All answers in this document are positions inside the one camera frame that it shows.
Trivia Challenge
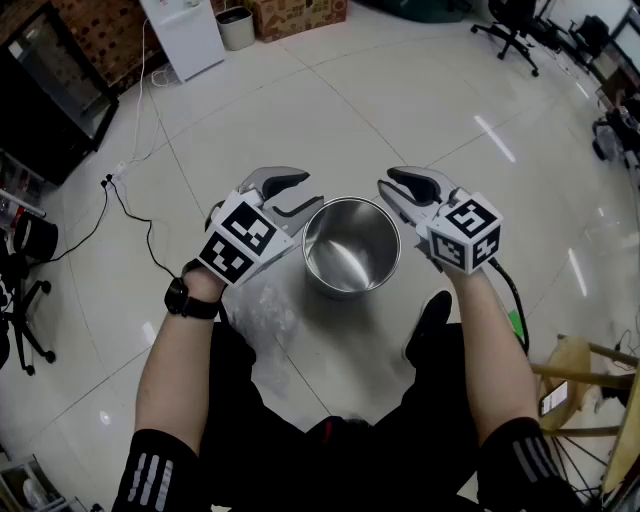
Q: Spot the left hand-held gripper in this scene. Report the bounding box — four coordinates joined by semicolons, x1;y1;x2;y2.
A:
197;166;326;289

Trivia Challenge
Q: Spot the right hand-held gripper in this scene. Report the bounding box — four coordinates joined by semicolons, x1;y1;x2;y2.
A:
376;165;503;276

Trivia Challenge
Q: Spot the person's left forearm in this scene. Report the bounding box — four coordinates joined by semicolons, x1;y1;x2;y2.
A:
133;262;227;459

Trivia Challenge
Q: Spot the person's right forearm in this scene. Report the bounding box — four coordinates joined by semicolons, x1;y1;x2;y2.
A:
442;264;540;449

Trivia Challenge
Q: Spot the green cloth-covered object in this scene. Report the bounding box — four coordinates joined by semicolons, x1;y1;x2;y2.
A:
364;0;472;24

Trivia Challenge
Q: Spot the person's right black shoe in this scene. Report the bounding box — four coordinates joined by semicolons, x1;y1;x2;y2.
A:
402;289;454;369

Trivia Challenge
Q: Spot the black wristwatch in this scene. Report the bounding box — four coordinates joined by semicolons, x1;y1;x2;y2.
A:
163;259;222;321

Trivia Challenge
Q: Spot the grey waste bin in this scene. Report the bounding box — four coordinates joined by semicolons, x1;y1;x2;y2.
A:
214;5;257;52

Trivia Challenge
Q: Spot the brown cardboard box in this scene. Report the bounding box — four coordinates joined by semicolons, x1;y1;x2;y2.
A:
249;0;349;44

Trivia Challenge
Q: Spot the white water dispenser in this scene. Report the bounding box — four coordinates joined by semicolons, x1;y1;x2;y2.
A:
138;0;227;84

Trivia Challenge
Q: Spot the black office chair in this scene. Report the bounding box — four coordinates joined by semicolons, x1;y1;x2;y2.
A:
469;0;542;79
0;249;58;377

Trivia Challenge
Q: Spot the wooden stool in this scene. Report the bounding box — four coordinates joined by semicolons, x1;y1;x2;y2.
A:
528;333;640;441

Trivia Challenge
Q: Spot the black smartphone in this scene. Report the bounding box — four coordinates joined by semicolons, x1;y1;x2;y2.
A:
538;379;571;418

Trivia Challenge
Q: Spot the black glass-door cabinet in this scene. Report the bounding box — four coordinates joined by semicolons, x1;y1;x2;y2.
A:
0;2;121;187

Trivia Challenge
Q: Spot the black cylindrical container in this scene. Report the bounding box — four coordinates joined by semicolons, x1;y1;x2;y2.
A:
12;212;60;262

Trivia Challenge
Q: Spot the clear storage shelf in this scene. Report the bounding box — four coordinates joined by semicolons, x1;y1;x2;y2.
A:
0;148;47;224

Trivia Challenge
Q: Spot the person in black clothes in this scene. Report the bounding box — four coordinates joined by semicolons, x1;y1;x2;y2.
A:
199;322;484;512

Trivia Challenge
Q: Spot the person's black striped shirt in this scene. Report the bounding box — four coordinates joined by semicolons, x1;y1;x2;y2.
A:
112;417;587;512

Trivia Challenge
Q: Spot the light wooden board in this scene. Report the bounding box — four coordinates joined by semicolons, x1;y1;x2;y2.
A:
599;367;640;496

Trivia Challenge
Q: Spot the black floor cable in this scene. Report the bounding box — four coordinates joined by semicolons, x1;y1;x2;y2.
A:
27;174;112;269
107;177;184;281

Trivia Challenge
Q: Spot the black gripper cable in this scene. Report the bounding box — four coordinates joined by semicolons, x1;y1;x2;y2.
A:
487;257;531;357

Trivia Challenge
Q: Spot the white power cable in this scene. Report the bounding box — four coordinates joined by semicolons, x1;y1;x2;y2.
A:
112;17;176;176

